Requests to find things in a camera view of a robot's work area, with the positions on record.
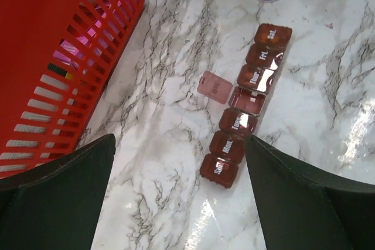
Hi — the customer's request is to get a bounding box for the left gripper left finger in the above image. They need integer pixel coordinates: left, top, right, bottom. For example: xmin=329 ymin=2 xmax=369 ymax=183
xmin=1 ymin=134 xmax=115 ymax=249

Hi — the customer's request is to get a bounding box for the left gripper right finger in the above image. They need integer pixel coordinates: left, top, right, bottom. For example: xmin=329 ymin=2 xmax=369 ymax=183
xmin=246 ymin=135 xmax=374 ymax=249

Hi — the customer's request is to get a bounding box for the brown weekly pill organizer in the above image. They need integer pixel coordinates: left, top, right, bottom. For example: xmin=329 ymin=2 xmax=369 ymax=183
xmin=197 ymin=23 xmax=292 ymax=189

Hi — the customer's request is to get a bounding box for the red plastic shopping basket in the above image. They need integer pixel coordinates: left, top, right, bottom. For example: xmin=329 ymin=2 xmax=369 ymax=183
xmin=1 ymin=0 xmax=145 ymax=178

